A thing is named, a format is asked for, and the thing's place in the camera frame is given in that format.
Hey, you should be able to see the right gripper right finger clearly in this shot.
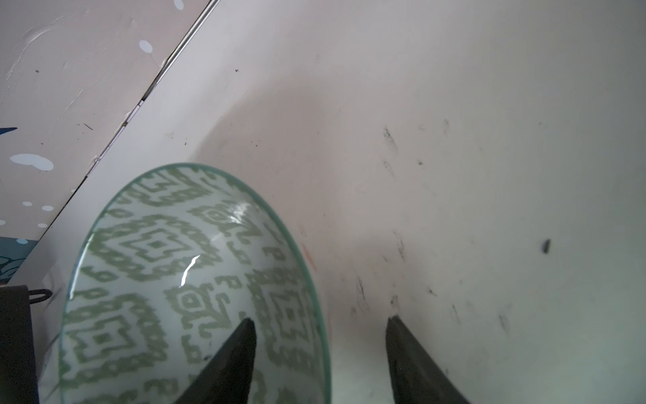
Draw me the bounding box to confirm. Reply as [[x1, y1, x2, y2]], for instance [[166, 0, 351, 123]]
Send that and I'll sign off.
[[385, 316, 469, 404]]

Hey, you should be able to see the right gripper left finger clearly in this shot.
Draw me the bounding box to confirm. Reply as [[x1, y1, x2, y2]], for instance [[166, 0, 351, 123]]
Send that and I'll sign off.
[[175, 318, 257, 404]]

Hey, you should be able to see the green patterned ceramic bowl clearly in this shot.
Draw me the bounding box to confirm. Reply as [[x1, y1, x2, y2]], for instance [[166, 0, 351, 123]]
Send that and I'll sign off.
[[59, 163, 331, 403]]

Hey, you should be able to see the black wire dish rack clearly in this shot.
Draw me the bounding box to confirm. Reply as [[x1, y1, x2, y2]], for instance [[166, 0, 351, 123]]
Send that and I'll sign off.
[[1, 285, 52, 403]]

